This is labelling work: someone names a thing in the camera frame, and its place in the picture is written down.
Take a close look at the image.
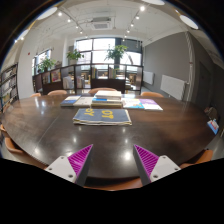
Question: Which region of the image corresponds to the orange chair near left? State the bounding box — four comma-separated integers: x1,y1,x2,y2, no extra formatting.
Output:
0,125,23,155

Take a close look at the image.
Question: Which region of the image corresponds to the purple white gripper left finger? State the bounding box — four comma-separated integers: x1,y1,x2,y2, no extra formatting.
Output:
46,145,93,186

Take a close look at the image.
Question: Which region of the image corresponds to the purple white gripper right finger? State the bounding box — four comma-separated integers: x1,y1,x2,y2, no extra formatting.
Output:
133,145,180,186

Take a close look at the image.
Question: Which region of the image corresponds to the orange chair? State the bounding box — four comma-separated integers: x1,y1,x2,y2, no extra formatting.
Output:
0,125,23,155
180,150,213,169
88,88,117,94
30,93,42,97
47,90,67,96
141,92,164,98

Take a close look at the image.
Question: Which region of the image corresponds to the potted plant centre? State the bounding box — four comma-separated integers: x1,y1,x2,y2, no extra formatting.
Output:
105,45,127,63

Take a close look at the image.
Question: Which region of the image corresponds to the bookshelf on left wall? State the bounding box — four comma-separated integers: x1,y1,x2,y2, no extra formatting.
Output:
0,63,19,112

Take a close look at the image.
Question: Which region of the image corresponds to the orange chair back centre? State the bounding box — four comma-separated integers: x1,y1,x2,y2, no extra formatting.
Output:
88,88,117,94

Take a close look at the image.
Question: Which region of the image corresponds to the orange chair far left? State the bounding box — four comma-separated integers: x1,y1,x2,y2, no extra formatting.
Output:
30,93,42,97

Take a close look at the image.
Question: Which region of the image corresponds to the ceiling air conditioner unit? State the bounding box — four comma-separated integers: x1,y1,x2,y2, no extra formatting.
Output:
91,17,111,30

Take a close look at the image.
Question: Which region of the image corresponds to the white wall radiator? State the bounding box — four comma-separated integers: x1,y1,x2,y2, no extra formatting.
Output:
160,75,185,100

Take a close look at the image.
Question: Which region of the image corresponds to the blue item on right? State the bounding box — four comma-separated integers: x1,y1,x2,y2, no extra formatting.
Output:
207,120,219,134

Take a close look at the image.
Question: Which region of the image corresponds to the white booklet on table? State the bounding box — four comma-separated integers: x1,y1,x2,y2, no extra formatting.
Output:
74,97,92,107

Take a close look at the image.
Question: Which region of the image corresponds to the blue book on table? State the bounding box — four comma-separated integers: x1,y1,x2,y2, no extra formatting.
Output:
60,96,80,106

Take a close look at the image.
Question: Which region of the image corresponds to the orange chair near right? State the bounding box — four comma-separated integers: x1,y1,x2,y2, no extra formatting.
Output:
180,150,213,169

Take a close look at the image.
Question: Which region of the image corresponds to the orange chair back right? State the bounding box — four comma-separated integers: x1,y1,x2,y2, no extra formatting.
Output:
141,92,164,98

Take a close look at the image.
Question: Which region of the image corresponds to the colourful magazine on table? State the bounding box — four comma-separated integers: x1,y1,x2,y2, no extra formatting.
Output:
122,98,144,109

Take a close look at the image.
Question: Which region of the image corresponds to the dark wooden shelf divider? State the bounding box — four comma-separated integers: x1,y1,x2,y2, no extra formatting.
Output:
33,63,143,95

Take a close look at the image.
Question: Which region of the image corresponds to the orange chair back left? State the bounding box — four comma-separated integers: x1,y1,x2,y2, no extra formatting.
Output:
47,90,67,96

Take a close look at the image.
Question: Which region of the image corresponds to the folded dark blue towel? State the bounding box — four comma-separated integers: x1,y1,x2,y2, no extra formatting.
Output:
73,108,132,125

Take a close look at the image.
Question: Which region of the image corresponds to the stack of books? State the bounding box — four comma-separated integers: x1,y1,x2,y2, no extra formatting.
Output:
91,90,122,107

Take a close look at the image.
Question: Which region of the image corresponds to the purple magazine on table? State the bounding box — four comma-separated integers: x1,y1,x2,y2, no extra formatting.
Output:
140,99,162,111

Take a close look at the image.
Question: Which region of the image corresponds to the potted plant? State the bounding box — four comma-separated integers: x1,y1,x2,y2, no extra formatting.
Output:
105,45,127,63
67,49,84,65
38,58,56,73

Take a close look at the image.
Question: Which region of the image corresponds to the potted plant far left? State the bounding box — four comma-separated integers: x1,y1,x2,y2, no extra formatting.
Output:
38,58,56,73

